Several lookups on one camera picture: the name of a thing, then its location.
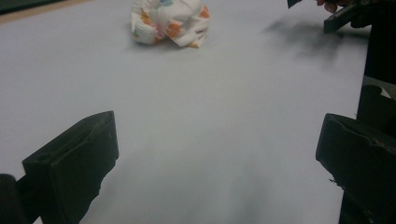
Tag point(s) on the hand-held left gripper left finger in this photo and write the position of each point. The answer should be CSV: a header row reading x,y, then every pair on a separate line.
x,y
71,161

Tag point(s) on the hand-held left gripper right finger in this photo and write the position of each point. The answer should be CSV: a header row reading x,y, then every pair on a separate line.
x,y
364,158

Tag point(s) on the white fruit print pants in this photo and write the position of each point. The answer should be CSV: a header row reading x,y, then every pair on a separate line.
x,y
183,15

